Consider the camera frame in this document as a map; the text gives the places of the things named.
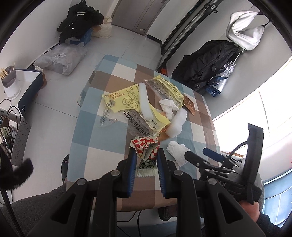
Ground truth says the red checkered snack wrapper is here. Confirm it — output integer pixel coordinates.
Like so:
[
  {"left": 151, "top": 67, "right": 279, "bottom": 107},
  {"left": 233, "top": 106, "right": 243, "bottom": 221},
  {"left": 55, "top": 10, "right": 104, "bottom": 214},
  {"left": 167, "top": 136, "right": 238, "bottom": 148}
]
[{"left": 130, "top": 137, "right": 160, "bottom": 177}]

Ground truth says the white tissue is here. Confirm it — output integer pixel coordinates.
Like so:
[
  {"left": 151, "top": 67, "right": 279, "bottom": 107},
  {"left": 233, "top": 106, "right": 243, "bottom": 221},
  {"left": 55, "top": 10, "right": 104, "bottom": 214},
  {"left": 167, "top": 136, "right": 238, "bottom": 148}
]
[
  {"left": 159, "top": 99, "right": 179, "bottom": 120},
  {"left": 166, "top": 141, "right": 190, "bottom": 167}
]

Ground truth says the person's right hand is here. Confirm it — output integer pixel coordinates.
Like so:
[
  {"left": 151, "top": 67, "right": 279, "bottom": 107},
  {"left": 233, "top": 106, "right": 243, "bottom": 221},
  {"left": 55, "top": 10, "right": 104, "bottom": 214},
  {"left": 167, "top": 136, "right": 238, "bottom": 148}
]
[{"left": 239, "top": 201, "right": 260, "bottom": 222}]

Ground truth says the yellow transparent noodle wrapper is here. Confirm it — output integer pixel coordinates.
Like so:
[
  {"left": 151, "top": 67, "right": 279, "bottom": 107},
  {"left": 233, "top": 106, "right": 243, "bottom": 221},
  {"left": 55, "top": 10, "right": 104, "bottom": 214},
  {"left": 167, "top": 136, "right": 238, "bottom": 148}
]
[{"left": 123, "top": 108, "right": 170, "bottom": 138}]

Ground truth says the white foam sheet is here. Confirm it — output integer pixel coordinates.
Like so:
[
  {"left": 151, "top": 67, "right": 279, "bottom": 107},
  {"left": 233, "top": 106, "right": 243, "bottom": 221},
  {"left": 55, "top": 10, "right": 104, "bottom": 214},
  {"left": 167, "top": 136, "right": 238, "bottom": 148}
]
[{"left": 165, "top": 108, "right": 188, "bottom": 138}]

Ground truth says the checkered tablecloth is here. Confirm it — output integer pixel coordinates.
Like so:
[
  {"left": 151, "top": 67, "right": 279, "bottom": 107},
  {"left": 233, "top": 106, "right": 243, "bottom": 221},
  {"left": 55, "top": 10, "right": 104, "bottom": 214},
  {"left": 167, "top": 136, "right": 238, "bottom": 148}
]
[{"left": 67, "top": 54, "right": 221, "bottom": 209}]

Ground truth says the brown sachet packet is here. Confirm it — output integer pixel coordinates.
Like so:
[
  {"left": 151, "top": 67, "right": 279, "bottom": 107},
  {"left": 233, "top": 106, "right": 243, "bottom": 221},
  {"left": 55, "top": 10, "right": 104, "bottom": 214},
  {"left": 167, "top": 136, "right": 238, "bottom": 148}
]
[{"left": 184, "top": 94, "right": 195, "bottom": 116}]

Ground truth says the yellow wrapper with cartoon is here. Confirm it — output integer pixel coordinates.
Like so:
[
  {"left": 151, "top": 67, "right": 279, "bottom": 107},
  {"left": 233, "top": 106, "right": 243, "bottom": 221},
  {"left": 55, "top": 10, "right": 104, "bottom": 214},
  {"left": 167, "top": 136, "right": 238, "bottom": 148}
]
[{"left": 102, "top": 84, "right": 140, "bottom": 112}]

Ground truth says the silver folded umbrella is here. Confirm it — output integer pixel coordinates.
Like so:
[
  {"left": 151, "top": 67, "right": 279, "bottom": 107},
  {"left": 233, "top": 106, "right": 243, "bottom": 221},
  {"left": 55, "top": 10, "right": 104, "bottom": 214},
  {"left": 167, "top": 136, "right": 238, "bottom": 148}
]
[{"left": 205, "top": 49, "right": 244, "bottom": 97}]

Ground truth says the yellow printed snack bag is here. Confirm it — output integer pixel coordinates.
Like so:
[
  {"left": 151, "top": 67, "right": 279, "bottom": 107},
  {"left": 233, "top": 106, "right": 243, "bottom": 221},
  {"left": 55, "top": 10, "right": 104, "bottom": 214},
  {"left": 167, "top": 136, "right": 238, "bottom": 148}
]
[{"left": 145, "top": 75, "right": 184, "bottom": 109}]

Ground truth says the black hanging jacket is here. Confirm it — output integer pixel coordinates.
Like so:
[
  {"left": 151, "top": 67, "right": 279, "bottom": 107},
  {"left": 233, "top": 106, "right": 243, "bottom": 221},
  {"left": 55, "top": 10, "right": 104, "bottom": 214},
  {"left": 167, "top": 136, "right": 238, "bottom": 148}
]
[{"left": 171, "top": 40, "right": 239, "bottom": 92}]

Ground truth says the dark blue white box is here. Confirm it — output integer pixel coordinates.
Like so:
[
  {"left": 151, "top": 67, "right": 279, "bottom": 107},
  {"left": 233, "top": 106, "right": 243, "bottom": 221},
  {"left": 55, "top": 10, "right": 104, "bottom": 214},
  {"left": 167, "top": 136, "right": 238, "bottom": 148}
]
[{"left": 13, "top": 69, "right": 44, "bottom": 116}]

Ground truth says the grey plastic bag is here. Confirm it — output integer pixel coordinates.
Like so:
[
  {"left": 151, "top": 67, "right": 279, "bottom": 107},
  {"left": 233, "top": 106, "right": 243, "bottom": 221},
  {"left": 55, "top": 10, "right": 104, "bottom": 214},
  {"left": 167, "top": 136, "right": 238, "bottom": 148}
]
[{"left": 34, "top": 43, "right": 87, "bottom": 75}]

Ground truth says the white hanging garment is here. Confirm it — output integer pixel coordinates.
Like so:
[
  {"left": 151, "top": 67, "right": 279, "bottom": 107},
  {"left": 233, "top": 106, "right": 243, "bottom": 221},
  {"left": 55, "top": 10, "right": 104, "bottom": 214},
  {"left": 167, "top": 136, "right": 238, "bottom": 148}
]
[{"left": 226, "top": 11, "right": 264, "bottom": 51}]

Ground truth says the blue cardboard box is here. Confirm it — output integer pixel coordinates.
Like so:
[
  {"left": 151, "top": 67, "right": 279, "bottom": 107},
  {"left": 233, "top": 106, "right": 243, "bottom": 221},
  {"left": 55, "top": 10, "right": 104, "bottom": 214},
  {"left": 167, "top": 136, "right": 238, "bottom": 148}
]
[{"left": 65, "top": 28, "right": 93, "bottom": 47}]

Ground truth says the cream tote bag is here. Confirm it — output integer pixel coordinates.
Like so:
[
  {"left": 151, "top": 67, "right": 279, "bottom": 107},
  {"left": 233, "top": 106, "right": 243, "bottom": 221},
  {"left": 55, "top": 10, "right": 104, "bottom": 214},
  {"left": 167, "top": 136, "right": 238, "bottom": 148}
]
[{"left": 92, "top": 16, "right": 112, "bottom": 38}]

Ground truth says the grey door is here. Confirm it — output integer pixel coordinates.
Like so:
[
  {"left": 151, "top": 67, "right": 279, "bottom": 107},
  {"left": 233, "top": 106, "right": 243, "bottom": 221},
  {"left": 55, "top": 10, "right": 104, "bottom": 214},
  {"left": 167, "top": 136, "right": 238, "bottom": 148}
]
[{"left": 112, "top": 0, "right": 169, "bottom": 36}]

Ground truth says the white chopstick holder cup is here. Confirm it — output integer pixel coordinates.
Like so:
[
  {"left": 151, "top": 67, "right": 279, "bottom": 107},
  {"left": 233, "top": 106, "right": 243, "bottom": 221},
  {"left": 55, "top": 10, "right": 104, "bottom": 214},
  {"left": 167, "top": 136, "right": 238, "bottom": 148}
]
[{"left": 1, "top": 65, "right": 21, "bottom": 100}]

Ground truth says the black clothes pile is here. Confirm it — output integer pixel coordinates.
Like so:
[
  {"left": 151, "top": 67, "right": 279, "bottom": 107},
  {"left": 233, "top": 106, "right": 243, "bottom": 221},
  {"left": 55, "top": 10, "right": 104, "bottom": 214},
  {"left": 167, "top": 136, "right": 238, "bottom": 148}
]
[{"left": 56, "top": 1, "right": 104, "bottom": 43}]

